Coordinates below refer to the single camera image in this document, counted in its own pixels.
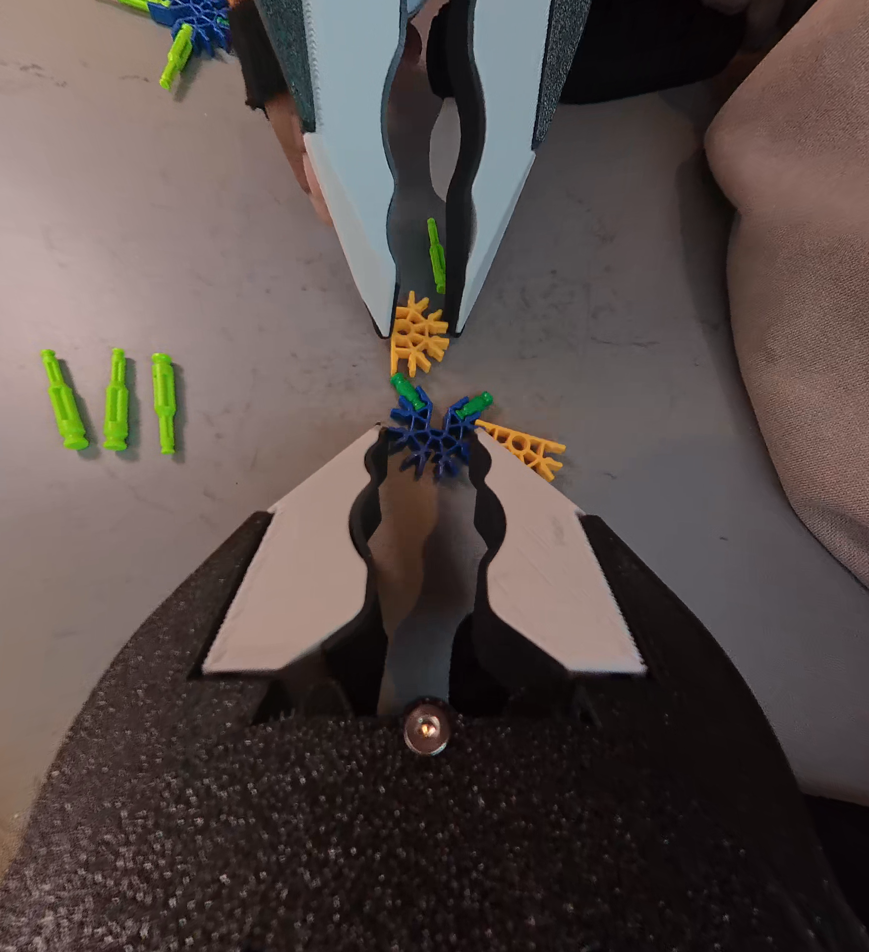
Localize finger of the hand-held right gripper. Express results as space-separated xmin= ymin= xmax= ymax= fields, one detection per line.
xmin=300 ymin=0 xmax=407 ymax=340
xmin=443 ymin=0 xmax=554 ymax=339

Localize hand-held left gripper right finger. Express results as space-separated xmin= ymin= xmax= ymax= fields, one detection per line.
xmin=470 ymin=427 xmax=648 ymax=678

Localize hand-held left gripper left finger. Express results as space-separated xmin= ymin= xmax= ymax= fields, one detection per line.
xmin=201 ymin=425 xmax=391 ymax=676

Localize light green toy rod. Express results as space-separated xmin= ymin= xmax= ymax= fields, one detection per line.
xmin=40 ymin=349 xmax=90 ymax=452
xmin=426 ymin=217 xmax=448 ymax=296
xmin=102 ymin=348 xmax=130 ymax=452
xmin=151 ymin=353 xmax=178 ymax=456

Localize yellow toy connector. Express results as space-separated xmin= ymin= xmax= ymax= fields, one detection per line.
xmin=475 ymin=418 xmax=568 ymax=480
xmin=390 ymin=292 xmax=452 ymax=376

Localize blue toy connector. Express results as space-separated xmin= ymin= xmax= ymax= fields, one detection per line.
xmin=386 ymin=385 xmax=480 ymax=480

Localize person's right forearm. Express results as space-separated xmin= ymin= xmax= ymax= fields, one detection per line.
xmin=704 ymin=0 xmax=869 ymax=217

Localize grey desk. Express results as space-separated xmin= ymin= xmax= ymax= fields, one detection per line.
xmin=0 ymin=0 xmax=869 ymax=923

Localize person's right hand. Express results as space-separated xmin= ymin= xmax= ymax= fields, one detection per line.
xmin=265 ymin=91 xmax=336 ymax=227

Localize assembled toy model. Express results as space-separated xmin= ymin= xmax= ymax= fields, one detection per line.
xmin=116 ymin=0 xmax=236 ymax=91

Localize person's beige sweater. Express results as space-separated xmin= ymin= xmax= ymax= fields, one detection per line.
xmin=726 ymin=201 xmax=869 ymax=629

